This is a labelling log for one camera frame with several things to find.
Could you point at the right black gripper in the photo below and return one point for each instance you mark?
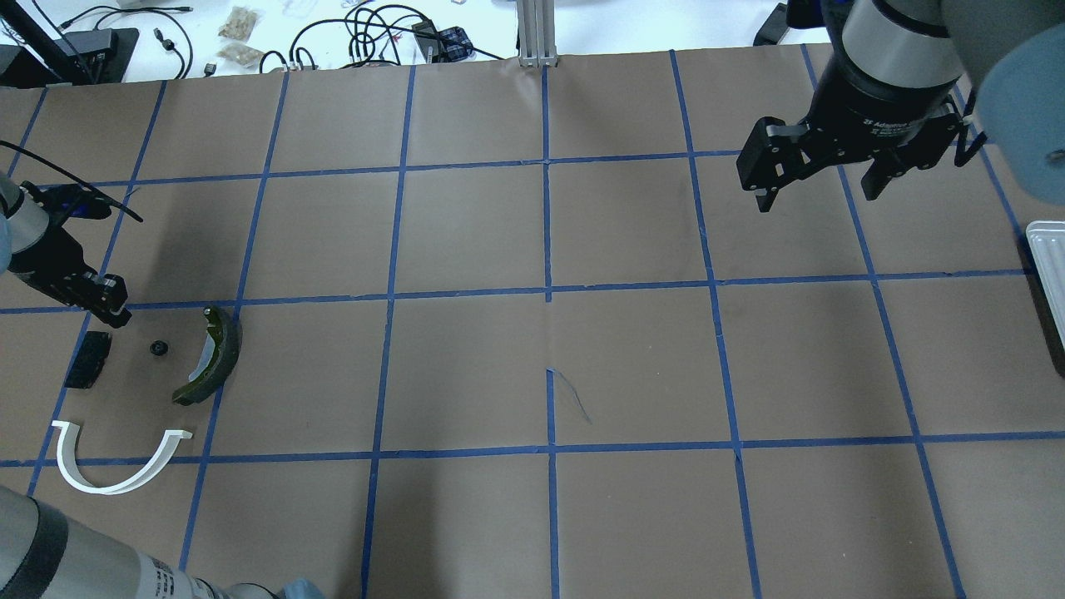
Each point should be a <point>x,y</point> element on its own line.
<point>874,111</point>

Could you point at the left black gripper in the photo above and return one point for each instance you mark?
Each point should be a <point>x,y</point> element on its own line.
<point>43,264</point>

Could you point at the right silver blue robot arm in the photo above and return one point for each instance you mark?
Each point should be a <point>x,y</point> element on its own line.
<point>909,80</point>

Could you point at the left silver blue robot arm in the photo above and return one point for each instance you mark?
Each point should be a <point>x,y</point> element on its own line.
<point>44,553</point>

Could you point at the ribbed silver metal tray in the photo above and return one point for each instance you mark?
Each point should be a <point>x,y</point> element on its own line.
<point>1046,241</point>

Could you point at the black brake pad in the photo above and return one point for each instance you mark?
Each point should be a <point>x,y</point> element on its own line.
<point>89,360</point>

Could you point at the black power adapter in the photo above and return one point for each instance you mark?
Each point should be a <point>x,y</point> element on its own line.
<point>775,27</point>

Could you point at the green brake shoe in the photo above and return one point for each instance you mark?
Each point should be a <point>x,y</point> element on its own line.
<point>221,350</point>

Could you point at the black device on table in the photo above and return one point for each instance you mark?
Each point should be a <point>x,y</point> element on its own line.
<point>107,54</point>

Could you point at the white curved plastic bracket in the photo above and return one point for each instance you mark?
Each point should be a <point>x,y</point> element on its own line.
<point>69,465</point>

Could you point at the aluminium frame post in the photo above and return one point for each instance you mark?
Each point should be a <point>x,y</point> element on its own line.
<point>536,33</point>

